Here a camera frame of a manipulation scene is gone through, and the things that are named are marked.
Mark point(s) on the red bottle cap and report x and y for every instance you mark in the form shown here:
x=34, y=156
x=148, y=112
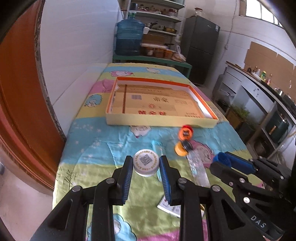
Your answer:
x=188, y=127

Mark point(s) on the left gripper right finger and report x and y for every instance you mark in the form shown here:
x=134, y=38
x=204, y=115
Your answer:
x=173, y=193

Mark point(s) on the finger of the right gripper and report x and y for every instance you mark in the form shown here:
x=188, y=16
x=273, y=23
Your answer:
x=239, y=183
x=236, y=162

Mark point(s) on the blue water jug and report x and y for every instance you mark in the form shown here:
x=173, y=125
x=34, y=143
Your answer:
x=129, y=36

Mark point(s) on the white QR bottle cap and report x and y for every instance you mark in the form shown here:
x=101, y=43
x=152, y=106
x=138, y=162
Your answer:
x=146, y=162

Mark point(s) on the metal storage shelf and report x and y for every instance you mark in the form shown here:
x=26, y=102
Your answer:
x=163, y=20

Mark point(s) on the black bottle cap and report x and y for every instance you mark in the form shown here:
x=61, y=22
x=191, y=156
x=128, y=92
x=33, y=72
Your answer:
x=186, y=144

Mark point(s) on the potted green plant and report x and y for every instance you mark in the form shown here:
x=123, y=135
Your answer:
x=237, y=116

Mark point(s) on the yellow bottle cap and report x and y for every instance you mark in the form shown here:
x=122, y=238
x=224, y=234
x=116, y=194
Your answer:
x=180, y=150

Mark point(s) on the orange bottle cap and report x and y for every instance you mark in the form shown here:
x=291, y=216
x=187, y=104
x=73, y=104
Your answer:
x=184, y=134

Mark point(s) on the black refrigerator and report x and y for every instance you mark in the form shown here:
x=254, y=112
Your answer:
x=198, y=44

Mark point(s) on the white plastic bag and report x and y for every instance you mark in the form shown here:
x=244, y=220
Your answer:
x=178, y=56

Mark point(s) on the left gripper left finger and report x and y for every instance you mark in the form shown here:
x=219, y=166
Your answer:
x=122, y=180

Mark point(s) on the white printed small box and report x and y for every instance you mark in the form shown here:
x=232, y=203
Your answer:
x=172, y=210

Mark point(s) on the white kitchen counter cabinet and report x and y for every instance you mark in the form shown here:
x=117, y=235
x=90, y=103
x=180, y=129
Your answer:
x=249, y=94

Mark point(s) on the shallow orange-rimmed cardboard tray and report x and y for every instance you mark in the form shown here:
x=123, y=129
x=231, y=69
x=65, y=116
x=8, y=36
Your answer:
x=152, y=102

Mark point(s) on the orange wooden door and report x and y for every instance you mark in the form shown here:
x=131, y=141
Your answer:
x=31, y=140

